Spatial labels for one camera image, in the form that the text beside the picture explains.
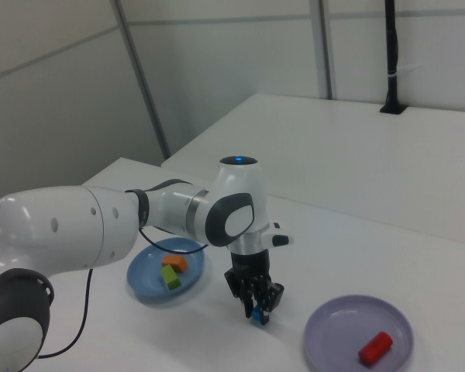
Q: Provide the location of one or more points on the green block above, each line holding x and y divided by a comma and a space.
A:
170, 277

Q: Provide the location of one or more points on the orange block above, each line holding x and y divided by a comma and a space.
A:
176, 263

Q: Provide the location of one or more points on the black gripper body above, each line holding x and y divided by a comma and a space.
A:
252, 263

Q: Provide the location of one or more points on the black clamped pole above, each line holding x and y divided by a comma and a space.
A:
391, 58

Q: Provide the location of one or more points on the small blue block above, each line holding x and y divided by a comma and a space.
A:
257, 314

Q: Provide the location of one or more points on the red cylinder block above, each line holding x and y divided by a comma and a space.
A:
376, 347

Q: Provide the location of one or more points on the purple plastic plate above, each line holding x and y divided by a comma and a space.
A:
333, 329

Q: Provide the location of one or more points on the grey partition post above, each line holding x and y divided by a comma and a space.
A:
327, 50
139, 77

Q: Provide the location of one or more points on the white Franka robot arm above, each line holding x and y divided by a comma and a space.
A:
62, 228

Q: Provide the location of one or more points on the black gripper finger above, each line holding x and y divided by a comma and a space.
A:
272, 294
242, 288

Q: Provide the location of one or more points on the blue plastic plate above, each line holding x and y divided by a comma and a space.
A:
147, 279

